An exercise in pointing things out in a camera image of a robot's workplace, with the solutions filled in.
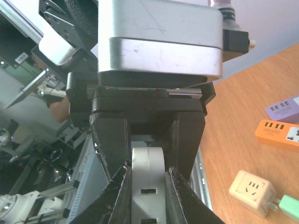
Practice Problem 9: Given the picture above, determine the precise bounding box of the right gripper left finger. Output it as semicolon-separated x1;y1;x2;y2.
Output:
71;160;132;224

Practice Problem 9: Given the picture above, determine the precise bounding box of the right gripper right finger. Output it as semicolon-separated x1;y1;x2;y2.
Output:
165;166;224;224

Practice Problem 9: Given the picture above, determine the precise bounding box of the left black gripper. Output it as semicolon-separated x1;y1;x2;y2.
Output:
66;72;215;181

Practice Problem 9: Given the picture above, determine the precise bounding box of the white round-corner adapter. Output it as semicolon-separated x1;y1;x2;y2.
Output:
131;147;167;224

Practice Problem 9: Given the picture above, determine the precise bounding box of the beige cube socket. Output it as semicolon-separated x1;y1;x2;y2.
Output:
229;170;279;217

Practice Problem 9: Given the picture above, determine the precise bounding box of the green plug adapter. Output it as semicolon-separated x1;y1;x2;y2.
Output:
278;195;299;223

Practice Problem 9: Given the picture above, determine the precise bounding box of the orange power strip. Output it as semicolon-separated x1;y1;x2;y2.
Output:
255;119;299;153

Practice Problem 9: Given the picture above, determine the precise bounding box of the purple power strip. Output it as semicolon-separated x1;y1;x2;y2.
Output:
265;95;299;124

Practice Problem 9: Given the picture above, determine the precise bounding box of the slotted cable duct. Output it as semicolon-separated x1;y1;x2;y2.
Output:
66;138;103;224

